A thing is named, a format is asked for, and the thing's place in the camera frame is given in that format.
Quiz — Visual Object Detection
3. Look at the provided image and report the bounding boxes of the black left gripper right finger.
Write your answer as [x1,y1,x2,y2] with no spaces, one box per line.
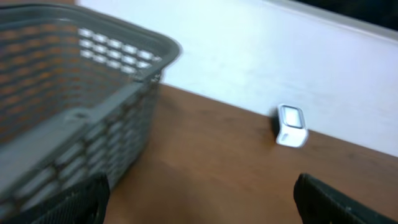
[294,173,397,224]

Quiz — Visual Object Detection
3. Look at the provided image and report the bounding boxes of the white barcode scanner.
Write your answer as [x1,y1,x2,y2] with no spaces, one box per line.
[275,104,309,148]

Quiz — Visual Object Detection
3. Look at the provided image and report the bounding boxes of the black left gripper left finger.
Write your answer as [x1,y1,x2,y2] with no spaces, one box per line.
[2,174,110,224]

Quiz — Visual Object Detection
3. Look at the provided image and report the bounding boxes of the grey plastic basket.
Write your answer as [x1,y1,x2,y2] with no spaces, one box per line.
[1,3,180,219]

